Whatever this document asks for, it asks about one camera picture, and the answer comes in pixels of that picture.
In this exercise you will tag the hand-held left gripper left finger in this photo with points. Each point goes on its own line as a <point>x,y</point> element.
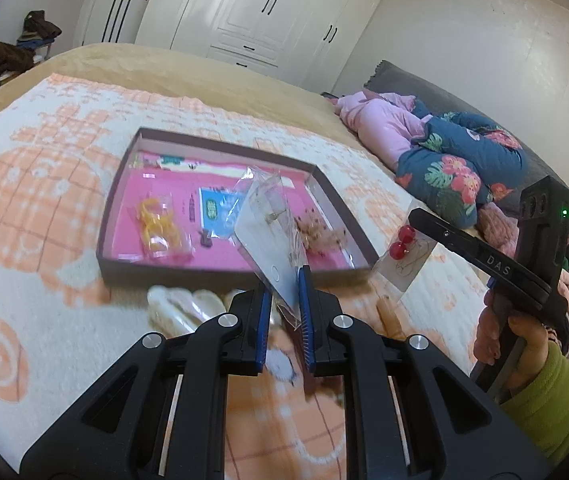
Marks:
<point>263,332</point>

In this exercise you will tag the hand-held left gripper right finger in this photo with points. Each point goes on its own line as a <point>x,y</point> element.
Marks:
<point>306,310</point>

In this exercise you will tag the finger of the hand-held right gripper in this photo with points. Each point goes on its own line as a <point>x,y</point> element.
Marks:
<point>469,245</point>

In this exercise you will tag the red cherry earring card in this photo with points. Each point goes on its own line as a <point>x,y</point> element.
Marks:
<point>407,260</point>

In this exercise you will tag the clear earring bag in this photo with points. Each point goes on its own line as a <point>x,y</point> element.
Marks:
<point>264,230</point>

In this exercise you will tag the brown box with pink lining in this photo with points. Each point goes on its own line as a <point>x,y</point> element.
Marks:
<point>129,220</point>

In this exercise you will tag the person's right forearm green sleeve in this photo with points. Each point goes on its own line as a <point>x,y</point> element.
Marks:
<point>554,400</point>

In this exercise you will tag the person's right hand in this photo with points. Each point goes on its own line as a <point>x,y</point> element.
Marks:
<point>524,345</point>

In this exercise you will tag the pink knit cloth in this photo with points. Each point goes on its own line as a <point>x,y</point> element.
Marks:
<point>498,230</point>

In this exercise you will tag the glitter beads packet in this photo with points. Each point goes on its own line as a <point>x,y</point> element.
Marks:
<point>322,235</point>

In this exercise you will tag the blue floral quilt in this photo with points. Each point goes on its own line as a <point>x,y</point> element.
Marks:
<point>444,170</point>

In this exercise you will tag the white shell hair clip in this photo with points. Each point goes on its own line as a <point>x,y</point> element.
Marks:
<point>184,310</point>

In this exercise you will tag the blue printed card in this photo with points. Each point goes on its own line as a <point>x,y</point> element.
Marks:
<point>214,210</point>

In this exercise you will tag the pink garment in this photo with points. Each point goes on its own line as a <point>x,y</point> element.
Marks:
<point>384,125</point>

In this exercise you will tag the bag of yellow hair rings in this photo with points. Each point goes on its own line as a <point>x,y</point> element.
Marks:
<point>157,225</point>

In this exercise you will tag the grey headboard cover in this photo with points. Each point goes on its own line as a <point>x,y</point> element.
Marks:
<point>414,85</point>

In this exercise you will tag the white card with green print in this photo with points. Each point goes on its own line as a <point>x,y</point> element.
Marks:
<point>177,162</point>

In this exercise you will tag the orange and white printed blanket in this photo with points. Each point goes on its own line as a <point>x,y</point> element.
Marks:
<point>39,210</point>

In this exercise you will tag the beige bedspread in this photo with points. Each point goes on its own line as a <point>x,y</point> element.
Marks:
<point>189,67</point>

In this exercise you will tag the white wardrobe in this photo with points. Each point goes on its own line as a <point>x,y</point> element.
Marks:
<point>244,10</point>

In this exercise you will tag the white door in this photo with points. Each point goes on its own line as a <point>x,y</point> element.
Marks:
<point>99,5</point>

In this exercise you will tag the brown garment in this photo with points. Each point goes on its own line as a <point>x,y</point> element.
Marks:
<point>9,60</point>

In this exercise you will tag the folded clothes pile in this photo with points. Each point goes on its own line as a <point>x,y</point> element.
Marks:
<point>39,27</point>

